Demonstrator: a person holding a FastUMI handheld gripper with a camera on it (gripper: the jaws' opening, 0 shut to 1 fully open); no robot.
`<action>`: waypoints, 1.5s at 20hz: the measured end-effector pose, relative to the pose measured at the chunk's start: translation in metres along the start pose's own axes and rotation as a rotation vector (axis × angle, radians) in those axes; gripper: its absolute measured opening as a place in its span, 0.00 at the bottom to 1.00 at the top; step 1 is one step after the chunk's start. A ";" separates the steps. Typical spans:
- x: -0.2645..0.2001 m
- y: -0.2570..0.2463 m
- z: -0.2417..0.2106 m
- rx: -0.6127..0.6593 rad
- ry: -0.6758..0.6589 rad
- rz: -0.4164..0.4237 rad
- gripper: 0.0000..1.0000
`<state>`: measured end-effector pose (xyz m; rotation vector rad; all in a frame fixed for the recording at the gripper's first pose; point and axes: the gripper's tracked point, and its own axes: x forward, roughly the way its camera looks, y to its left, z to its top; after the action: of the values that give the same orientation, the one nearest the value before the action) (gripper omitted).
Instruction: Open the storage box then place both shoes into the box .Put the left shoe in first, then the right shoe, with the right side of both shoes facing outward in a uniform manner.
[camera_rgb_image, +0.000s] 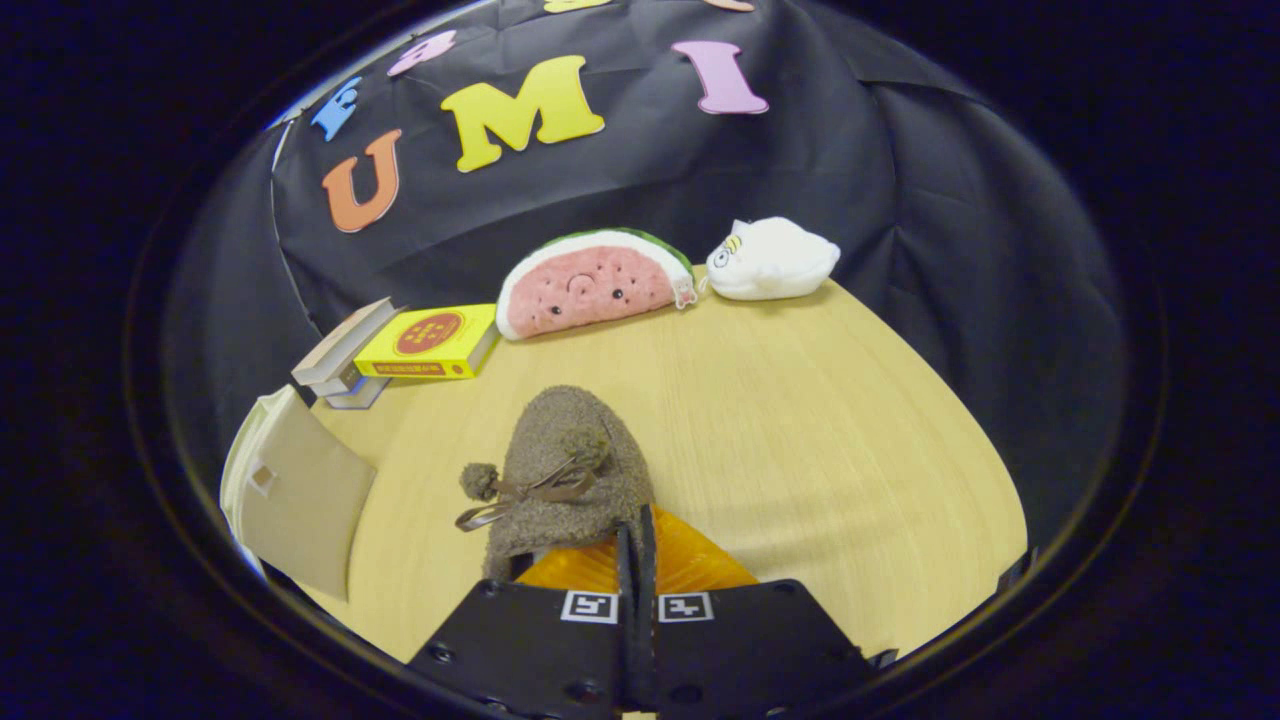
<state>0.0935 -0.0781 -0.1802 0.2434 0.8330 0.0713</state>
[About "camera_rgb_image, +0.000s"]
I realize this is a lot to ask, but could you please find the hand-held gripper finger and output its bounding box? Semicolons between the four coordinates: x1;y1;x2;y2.
638;505;873;720
406;522;639;720

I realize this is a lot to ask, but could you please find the brown fuzzy shoe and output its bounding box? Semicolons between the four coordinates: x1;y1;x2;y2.
455;385;656;583

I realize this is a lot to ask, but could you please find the cream plastic storage box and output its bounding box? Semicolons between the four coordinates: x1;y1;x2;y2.
220;385;379;601

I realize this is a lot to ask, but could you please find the watermelon slice plush toy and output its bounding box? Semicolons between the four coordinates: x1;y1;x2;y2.
496;228;701;341

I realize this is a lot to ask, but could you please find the yellow book with red label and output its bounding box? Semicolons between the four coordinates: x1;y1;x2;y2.
353;304;499;380

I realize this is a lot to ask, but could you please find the blue book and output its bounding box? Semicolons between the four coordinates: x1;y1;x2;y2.
322;377;391;410

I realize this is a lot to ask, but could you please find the white plush toy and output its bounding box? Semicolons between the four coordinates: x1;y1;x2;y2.
705;217;841;301

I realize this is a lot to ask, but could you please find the black backdrop cloth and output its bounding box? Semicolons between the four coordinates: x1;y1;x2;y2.
165;0;1126;551

